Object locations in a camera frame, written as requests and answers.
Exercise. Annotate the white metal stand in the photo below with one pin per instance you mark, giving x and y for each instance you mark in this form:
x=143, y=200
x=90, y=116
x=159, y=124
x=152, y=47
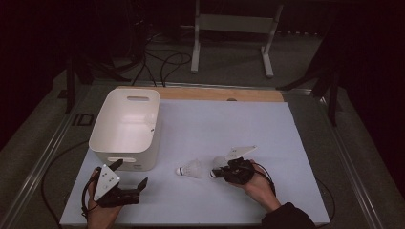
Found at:
x=234, y=24

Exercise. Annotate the white plastic storage bin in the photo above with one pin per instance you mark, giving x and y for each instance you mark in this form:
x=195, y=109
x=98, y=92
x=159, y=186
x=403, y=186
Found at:
x=124, y=127

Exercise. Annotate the person's right hand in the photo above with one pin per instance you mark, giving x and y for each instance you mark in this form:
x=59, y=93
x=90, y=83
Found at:
x=261, y=191

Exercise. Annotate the white table sheet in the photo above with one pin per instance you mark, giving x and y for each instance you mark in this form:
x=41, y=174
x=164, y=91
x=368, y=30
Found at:
x=203, y=127

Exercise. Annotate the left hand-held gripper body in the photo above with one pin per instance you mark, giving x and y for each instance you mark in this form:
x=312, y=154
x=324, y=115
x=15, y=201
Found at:
x=106, y=183

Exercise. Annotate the black stand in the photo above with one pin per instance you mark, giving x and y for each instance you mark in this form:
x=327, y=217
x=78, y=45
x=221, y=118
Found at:
x=333, y=101
x=69, y=89

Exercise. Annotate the person's left hand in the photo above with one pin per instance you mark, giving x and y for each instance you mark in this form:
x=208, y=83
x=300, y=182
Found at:
x=102, y=219

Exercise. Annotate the metal floor rail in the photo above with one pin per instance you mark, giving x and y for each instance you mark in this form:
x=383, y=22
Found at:
x=356, y=179
x=33, y=178
x=207, y=85

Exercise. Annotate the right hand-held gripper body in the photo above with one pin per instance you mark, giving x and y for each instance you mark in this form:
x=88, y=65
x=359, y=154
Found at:
x=238, y=171

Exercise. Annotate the black floor outlet box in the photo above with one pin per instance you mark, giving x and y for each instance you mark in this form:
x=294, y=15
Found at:
x=83, y=119

